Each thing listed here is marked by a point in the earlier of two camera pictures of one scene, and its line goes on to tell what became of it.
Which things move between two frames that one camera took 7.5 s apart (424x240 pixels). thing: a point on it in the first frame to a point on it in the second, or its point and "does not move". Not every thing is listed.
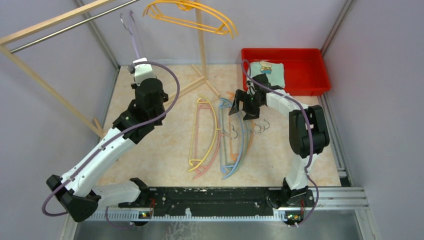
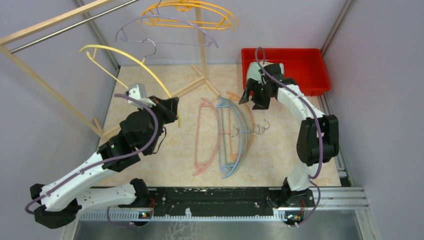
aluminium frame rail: (336, 198) does not move
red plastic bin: (305, 69) does not move
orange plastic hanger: (230, 27) to (184, 5)
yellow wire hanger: (216, 130) to (131, 58)
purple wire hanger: (133, 31) to (205, 35)
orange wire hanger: (234, 157) does not move
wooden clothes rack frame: (5, 38) does not move
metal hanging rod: (29, 44) does not move
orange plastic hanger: (230, 28) to (184, 7)
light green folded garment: (274, 72) does not move
